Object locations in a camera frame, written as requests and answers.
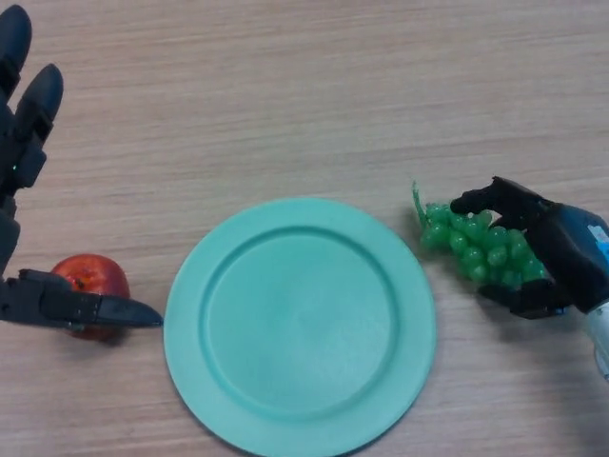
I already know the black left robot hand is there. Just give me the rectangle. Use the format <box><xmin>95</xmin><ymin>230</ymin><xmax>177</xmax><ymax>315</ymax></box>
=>
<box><xmin>0</xmin><ymin>4</ymin><xmax>165</xmax><ymax>331</ymax></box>

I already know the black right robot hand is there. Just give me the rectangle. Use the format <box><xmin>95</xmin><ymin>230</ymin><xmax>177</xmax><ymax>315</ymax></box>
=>
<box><xmin>449</xmin><ymin>176</ymin><xmax>609</xmax><ymax>320</ymax></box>

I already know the green grape bunch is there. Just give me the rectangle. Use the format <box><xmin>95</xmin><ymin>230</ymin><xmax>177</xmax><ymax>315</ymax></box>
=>
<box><xmin>410</xmin><ymin>179</ymin><xmax>548</xmax><ymax>289</ymax></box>

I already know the green round plate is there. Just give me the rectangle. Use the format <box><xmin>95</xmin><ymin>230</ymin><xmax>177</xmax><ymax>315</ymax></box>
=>
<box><xmin>163</xmin><ymin>197</ymin><xmax>438</xmax><ymax>457</ymax></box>

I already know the red apple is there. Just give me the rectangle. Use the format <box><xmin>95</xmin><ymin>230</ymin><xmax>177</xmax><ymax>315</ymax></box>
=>
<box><xmin>49</xmin><ymin>253</ymin><xmax>131</xmax><ymax>341</ymax></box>

